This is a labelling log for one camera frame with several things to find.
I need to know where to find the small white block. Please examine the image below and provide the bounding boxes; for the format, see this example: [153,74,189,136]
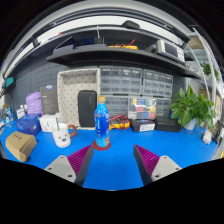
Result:
[203,129,215,145]

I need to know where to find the blue drink bottle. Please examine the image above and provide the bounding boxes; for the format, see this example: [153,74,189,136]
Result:
[93,95,112,149]

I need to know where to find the white shelf rack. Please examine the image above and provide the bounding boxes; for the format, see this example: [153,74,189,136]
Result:
[186,28,224,111]

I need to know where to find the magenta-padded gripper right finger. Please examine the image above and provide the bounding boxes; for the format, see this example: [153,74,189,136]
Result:
[133,144,183,186]

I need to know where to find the brown cardboard box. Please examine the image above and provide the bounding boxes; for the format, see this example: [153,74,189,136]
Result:
[4,130,38,163]

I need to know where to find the black box with white label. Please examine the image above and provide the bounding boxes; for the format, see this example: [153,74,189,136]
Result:
[129,118,157,134]

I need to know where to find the clear organizer with colourful parts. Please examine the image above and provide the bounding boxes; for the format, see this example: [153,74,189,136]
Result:
[127,96,158,121]

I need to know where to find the yellow multimeter with red leads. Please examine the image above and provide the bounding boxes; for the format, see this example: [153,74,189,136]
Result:
[109,114,132,131]

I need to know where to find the blue carton box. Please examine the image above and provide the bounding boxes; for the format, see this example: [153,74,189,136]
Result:
[15,113,43,137]

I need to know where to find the green potted plant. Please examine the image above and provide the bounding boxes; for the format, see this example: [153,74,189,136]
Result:
[168,85,217,131]

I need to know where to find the small teal object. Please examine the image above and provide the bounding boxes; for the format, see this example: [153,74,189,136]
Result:
[4,76,16,89]

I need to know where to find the white carton box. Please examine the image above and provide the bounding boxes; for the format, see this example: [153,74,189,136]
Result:
[38,114,63,133]

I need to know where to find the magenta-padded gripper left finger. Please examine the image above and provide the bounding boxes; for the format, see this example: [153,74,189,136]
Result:
[43,144,94,187]

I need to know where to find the grey small-parts drawer cabinet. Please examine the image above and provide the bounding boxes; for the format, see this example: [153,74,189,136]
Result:
[104,95,130,118]
[142,68,174,98]
[155,97,174,118]
[99,65,143,97]

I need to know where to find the white mug with brown handle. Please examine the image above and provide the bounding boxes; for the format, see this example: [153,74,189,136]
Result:
[51,122,78,149]

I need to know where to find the black rectangular case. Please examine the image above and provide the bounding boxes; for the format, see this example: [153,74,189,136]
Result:
[77,89,98,128]

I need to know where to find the beige dotted storage box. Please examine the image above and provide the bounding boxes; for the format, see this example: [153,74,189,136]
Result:
[56,68,101,129]

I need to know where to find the dark grey upright carton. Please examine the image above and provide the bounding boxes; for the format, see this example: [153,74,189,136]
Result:
[39,84,60,116]

